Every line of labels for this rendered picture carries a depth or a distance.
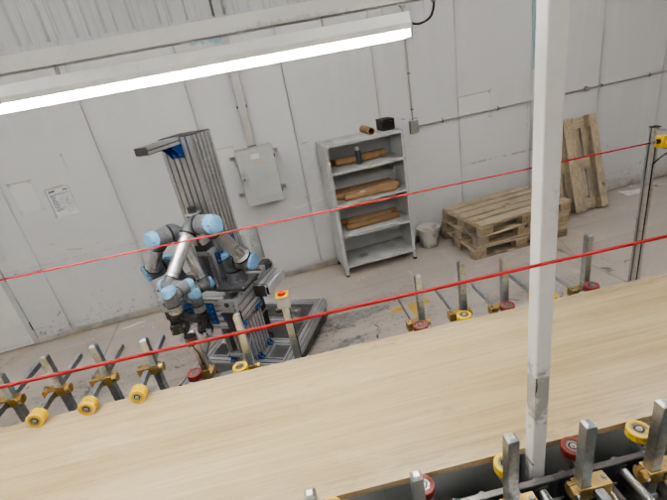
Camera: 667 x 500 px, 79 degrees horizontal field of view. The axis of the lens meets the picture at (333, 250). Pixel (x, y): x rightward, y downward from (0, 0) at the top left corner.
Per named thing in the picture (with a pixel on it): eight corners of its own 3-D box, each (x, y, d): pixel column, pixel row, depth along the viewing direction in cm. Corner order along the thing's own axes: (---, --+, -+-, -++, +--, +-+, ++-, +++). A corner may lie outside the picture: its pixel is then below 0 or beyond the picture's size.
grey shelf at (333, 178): (337, 263, 521) (315, 142, 460) (402, 245, 535) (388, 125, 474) (346, 277, 481) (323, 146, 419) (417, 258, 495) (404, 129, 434)
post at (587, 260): (578, 306, 248) (583, 233, 229) (583, 304, 248) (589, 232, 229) (582, 308, 245) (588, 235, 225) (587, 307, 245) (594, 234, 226)
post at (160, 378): (170, 405, 234) (140, 336, 215) (176, 403, 234) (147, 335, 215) (169, 409, 230) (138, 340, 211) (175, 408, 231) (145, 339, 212)
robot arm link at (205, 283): (178, 220, 265) (211, 287, 273) (162, 226, 258) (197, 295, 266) (184, 216, 256) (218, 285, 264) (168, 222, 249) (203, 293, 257)
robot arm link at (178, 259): (181, 210, 242) (151, 288, 225) (195, 210, 237) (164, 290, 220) (195, 219, 252) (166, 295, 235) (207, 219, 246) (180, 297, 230)
